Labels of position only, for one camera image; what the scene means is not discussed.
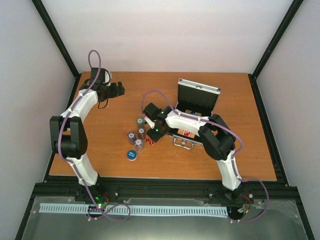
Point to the brown poker chip stack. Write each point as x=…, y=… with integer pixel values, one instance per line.
x=141, y=133

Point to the blue dealer button stack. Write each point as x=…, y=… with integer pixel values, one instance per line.
x=132, y=155

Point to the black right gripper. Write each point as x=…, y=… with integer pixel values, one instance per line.
x=154, y=136

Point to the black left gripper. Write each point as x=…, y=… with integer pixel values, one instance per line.
x=115, y=92

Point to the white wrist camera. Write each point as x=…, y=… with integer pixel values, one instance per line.
x=107, y=77
x=148, y=121

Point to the aluminium poker case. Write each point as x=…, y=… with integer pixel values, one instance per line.
x=196, y=97

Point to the grey poker chip stack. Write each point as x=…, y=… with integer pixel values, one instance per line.
x=139, y=144

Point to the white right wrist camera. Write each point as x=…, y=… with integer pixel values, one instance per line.
x=148, y=121

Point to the green poker chip stack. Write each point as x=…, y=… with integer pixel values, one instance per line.
x=140, y=123

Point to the light blue cable duct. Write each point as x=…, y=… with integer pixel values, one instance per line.
x=136, y=210

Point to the red playing card deck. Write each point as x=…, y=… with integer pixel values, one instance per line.
x=186, y=134

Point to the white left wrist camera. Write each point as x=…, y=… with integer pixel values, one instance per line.
x=107, y=77

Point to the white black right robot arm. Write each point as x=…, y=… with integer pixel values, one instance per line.
x=211, y=132

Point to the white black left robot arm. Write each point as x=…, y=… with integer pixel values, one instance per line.
x=67, y=132

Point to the blue playing card deck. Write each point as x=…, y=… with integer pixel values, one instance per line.
x=191, y=112

